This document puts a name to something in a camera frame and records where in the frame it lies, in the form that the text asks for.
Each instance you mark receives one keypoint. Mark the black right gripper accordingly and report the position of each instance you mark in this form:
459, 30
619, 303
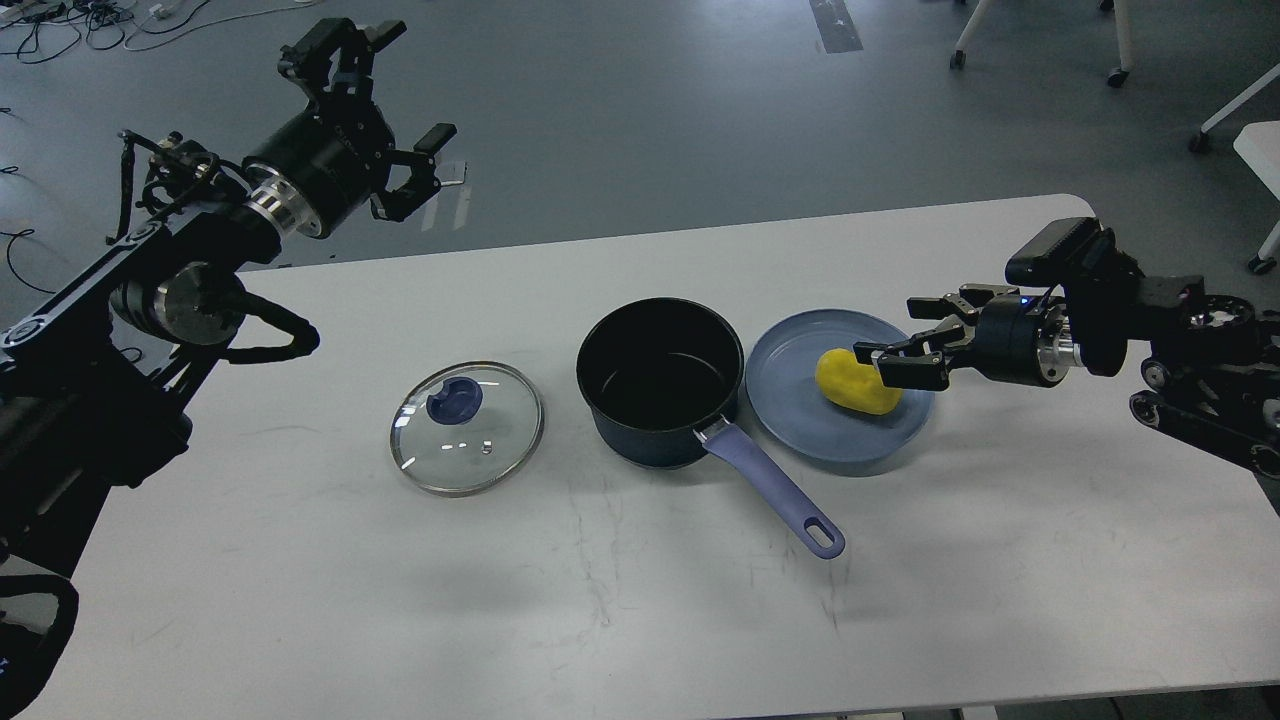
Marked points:
1024, 340

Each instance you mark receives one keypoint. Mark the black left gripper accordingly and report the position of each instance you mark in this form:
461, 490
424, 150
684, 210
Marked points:
339, 152

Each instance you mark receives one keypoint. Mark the yellow potato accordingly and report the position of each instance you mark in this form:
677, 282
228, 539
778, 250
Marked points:
846, 382

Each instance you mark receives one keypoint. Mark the glass pot lid purple knob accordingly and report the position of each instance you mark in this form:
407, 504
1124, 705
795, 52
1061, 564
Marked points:
466, 428

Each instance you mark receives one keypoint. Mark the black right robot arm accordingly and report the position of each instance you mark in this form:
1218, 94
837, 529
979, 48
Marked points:
1072, 299

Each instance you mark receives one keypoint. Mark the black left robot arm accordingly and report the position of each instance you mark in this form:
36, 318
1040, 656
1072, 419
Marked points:
97, 379

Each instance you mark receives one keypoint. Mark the blue round plate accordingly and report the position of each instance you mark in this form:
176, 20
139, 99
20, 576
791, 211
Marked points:
781, 384

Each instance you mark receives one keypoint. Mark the white table at right edge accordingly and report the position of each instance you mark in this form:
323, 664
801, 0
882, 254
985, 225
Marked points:
1258, 146

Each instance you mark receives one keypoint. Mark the dark blue saucepan purple handle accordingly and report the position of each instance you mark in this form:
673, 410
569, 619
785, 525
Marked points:
662, 379

